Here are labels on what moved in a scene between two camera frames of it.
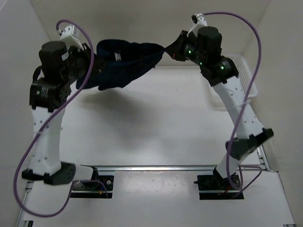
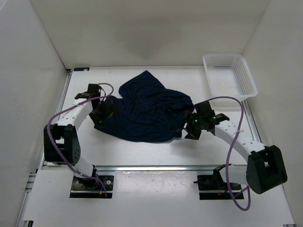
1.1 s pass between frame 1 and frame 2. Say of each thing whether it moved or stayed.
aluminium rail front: stayed
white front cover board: stayed
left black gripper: moved
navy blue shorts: moved
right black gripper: moved
